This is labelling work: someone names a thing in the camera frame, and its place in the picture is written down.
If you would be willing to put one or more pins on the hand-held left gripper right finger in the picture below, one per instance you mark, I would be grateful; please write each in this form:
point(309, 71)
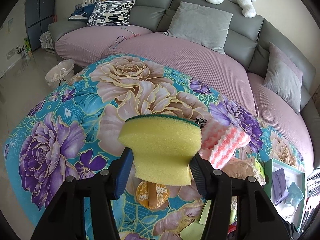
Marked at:
point(198, 177)

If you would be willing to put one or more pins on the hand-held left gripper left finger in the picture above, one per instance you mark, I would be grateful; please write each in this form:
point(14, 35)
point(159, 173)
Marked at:
point(122, 177)

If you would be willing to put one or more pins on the orange round pad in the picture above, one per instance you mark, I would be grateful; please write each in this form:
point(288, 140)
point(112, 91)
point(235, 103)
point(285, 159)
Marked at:
point(143, 195)

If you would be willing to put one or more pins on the pink white striped cloth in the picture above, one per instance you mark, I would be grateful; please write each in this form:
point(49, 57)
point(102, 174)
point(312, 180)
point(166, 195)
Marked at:
point(225, 145)

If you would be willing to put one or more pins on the yellow green sponge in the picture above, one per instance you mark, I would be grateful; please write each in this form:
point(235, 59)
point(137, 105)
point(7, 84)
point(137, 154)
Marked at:
point(160, 142)

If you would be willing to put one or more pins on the leopard print scrunchie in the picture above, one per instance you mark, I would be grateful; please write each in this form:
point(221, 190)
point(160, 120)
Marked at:
point(200, 122)

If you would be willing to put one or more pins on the green storage box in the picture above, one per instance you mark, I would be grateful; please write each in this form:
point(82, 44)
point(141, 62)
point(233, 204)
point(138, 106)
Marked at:
point(268, 180)

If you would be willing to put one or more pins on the light green sheet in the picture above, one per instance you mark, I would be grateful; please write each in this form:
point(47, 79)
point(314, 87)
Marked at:
point(203, 215)

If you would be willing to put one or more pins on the pink floral scrunchie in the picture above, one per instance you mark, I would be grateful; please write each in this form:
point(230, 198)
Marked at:
point(240, 171)

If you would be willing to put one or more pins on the floral printed blanket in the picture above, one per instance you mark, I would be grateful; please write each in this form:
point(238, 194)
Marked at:
point(75, 120)

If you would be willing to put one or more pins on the purple packet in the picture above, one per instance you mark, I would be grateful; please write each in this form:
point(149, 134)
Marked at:
point(280, 185)

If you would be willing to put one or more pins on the pink seat cover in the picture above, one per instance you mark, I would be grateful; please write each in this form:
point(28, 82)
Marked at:
point(282, 127)
point(180, 62)
point(85, 42)

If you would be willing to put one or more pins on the teal cloth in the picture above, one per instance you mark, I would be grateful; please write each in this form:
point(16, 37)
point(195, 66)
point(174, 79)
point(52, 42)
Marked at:
point(295, 193)

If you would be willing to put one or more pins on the white wastebasket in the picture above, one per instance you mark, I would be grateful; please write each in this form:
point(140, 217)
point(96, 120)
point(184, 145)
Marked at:
point(58, 75)

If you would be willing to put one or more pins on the grey pink throw pillow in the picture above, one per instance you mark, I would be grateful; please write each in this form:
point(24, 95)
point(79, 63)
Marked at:
point(282, 80)

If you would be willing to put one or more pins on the large grey throw pillow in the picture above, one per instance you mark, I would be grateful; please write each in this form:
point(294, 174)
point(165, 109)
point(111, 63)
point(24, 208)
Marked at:
point(200, 25)

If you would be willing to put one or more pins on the grey sofa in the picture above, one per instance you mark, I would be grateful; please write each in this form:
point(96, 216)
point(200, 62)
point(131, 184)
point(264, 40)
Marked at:
point(245, 27)

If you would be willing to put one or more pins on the lace covered side table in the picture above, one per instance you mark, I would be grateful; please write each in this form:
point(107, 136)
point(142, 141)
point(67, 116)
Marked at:
point(46, 40)

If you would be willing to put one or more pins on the black white patterned pillow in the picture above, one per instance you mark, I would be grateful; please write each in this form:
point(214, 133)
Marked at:
point(111, 12)

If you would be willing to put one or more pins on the blue clothing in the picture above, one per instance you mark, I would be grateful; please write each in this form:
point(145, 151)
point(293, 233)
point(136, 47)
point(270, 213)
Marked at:
point(81, 12)

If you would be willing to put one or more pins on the grey refrigerator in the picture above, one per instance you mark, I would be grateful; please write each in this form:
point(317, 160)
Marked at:
point(38, 17)

